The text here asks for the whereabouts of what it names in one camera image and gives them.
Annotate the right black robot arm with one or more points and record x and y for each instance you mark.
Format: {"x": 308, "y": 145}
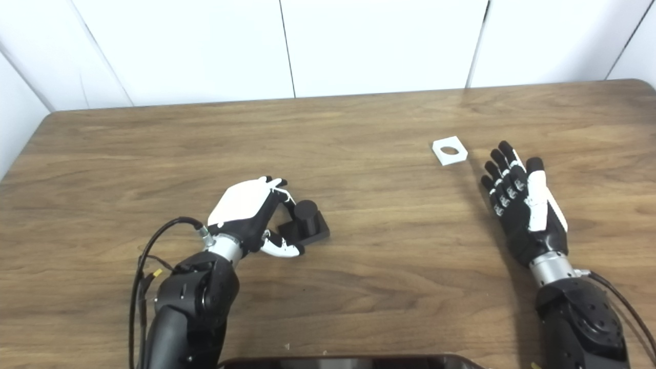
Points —
{"x": 579, "y": 328}

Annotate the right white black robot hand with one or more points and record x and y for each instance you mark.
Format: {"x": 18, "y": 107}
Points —
{"x": 538, "y": 241}

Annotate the black peg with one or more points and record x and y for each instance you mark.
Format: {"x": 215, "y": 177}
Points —
{"x": 306, "y": 218}

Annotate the white square piece with hole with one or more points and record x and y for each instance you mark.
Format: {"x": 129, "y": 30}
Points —
{"x": 439, "y": 152}

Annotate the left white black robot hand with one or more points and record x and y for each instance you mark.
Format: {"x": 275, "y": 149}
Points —
{"x": 241, "y": 202}

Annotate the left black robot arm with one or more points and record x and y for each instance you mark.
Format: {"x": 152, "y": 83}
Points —
{"x": 189, "y": 302}

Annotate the dark glossy robot torso edge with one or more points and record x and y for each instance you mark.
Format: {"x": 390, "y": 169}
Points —
{"x": 359, "y": 363}

